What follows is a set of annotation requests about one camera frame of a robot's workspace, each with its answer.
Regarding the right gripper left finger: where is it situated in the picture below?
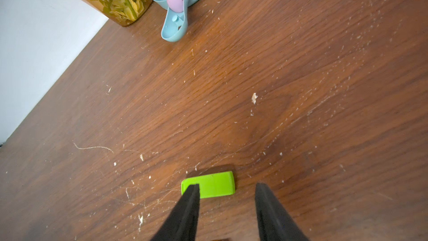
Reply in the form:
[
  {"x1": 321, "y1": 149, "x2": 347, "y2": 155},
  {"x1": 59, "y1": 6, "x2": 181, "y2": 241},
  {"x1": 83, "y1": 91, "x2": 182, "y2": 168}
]
[{"x1": 151, "y1": 184, "x2": 200, "y2": 241}]

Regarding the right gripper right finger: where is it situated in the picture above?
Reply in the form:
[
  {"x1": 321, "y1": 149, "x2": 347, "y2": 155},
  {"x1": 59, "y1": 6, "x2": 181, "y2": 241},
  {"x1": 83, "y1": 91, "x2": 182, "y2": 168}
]
[{"x1": 255, "y1": 183, "x2": 309, "y2": 241}]

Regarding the green usb drive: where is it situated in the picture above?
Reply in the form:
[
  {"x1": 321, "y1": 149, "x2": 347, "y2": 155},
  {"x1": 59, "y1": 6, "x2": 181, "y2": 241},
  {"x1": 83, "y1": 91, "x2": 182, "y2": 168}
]
[{"x1": 181, "y1": 171, "x2": 236, "y2": 199}]

